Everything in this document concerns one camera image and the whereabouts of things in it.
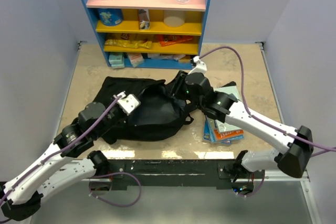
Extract black backpack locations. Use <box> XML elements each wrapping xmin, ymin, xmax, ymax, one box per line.
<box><xmin>94</xmin><ymin>77</ymin><xmax>198</xmax><ymax>144</ymax></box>

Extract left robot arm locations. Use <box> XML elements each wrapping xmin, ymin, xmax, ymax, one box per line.
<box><xmin>1</xmin><ymin>97</ymin><xmax>139</xmax><ymax>221</ymax></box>

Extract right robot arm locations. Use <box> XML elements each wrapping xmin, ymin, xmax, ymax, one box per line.
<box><xmin>172</xmin><ymin>71</ymin><xmax>313</xmax><ymax>178</ymax></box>

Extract yellow soap pack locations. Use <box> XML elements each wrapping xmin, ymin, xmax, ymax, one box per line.
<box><xmin>178</xmin><ymin>55</ymin><xmax>191</xmax><ymax>63</ymax></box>

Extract pink tissue pack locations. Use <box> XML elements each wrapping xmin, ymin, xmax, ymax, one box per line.
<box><xmin>127</xmin><ymin>52</ymin><xmax>144</xmax><ymax>67</ymax></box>

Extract yellow chips bag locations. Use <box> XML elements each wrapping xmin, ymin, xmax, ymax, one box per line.
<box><xmin>104</xmin><ymin>33</ymin><xmax>153</xmax><ymax>49</ymax></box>

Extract teal tissue pack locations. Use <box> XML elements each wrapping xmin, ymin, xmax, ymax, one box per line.
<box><xmin>109</xmin><ymin>52</ymin><xmax>124</xmax><ymax>69</ymax></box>

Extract white wrapped packs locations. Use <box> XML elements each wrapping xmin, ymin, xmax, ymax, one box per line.
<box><xmin>147</xmin><ymin>53</ymin><xmax>185</xmax><ymax>61</ymax></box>

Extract grey-green notebook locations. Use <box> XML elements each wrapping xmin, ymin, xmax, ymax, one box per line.
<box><xmin>214</xmin><ymin>85</ymin><xmax>241</xmax><ymax>102</ymax></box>

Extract orange snack box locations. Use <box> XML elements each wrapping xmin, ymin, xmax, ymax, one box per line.
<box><xmin>156</xmin><ymin>35</ymin><xmax>194</xmax><ymax>47</ymax></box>

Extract blue children's book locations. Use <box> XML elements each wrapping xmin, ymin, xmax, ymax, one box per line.
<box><xmin>203</xmin><ymin>119</ymin><xmax>231</xmax><ymax>145</ymax></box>

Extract blue orange book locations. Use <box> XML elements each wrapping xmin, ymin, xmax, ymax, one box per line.
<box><xmin>205</xmin><ymin>117</ymin><xmax>244</xmax><ymax>143</ymax></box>

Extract white round container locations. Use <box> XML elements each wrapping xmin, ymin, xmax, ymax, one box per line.
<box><xmin>163</xmin><ymin>10</ymin><xmax>185</xmax><ymax>27</ymax></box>

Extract blue shelf unit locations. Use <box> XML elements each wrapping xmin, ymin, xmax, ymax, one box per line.
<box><xmin>81</xmin><ymin>0</ymin><xmax>211</xmax><ymax>70</ymax></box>

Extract small carton box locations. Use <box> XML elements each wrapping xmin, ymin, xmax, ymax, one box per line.
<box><xmin>138</xmin><ymin>9</ymin><xmax>150</xmax><ymax>30</ymax></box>

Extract blue round can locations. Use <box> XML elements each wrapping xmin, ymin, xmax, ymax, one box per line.
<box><xmin>98</xmin><ymin>8</ymin><xmax>123</xmax><ymax>26</ymax></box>

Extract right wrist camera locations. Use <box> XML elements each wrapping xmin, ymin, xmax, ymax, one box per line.
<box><xmin>188</xmin><ymin>56</ymin><xmax>207</xmax><ymax>75</ymax></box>

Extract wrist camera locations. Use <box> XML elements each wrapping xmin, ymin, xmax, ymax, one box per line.
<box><xmin>113</xmin><ymin>91</ymin><xmax>141</xmax><ymax>116</ymax></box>
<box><xmin>188</xmin><ymin>56</ymin><xmax>207</xmax><ymax>75</ymax></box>

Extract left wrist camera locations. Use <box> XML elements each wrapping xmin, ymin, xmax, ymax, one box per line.
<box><xmin>113</xmin><ymin>91</ymin><xmax>141</xmax><ymax>116</ymax></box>

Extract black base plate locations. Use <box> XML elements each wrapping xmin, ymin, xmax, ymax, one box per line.
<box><xmin>98</xmin><ymin>159</ymin><xmax>262</xmax><ymax>189</ymax></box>

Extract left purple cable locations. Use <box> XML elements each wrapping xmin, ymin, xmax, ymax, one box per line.
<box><xmin>0</xmin><ymin>95</ymin><xmax>142</xmax><ymax>222</ymax></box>

